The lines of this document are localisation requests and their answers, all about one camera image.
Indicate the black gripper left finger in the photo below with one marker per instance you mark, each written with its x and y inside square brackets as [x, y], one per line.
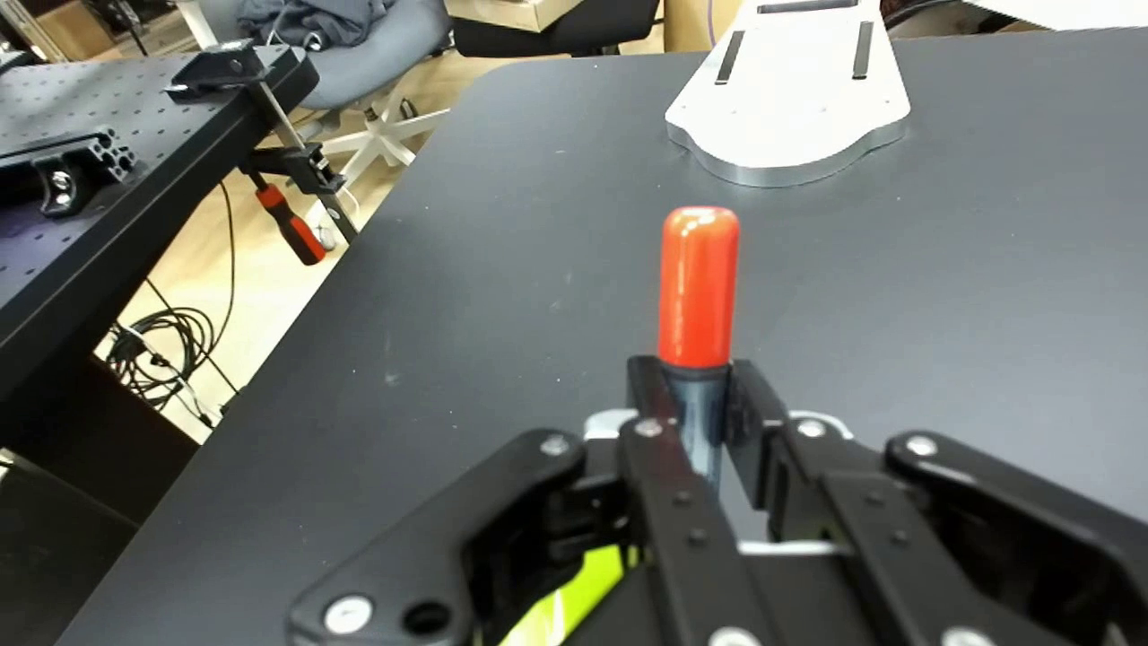
[516, 527]

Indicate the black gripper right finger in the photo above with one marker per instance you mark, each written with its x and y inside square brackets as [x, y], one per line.
[940, 536]

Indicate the red-capped marker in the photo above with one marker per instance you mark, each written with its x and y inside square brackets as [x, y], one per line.
[698, 317]

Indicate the yellow-green ceramic mug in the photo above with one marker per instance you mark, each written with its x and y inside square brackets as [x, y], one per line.
[561, 612]

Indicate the flat aluminium mounting plate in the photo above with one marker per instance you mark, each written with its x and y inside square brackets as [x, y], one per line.
[789, 96]

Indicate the grey office chair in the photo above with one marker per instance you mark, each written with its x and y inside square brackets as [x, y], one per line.
[360, 50]

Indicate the black optical breadboard table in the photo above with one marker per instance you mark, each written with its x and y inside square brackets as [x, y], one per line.
[100, 158]

